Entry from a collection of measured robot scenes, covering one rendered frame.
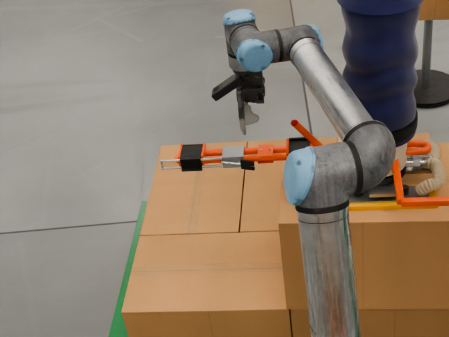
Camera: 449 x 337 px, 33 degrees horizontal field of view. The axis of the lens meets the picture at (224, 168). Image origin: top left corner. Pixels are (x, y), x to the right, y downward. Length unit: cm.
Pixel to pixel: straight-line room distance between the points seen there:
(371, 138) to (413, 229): 80
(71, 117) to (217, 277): 232
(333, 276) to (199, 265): 126
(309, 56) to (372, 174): 48
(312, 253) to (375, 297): 99
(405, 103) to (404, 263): 54
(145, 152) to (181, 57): 109
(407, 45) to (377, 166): 61
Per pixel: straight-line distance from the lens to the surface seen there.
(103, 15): 606
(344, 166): 159
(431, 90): 466
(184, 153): 246
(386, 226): 238
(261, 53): 204
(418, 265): 251
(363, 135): 165
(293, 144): 245
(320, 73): 191
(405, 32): 214
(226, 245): 291
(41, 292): 373
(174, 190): 320
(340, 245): 163
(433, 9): 412
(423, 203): 224
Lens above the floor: 254
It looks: 38 degrees down
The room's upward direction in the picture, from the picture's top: 8 degrees counter-clockwise
